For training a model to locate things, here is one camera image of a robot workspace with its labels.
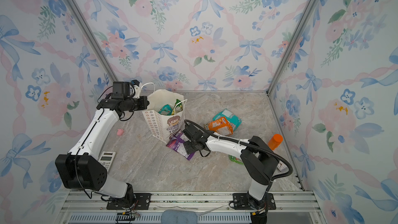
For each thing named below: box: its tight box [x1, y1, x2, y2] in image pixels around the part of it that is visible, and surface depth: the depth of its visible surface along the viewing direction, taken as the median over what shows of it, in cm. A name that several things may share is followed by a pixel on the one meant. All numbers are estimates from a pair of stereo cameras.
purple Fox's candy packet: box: [165, 129, 195, 161], surface depth 92 cm
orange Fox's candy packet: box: [204, 116, 234, 136], surface depth 100 cm
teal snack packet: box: [212, 108, 243, 132], surface depth 103 cm
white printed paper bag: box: [141, 88, 186, 144], surface depth 86 cm
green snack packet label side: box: [228, 155, 245, 166], surface depth 89 cm
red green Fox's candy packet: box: [158, 104, 173, 116], surface depth 98 cm
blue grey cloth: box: [161, 209, 198, 224], surface depth 69 cm
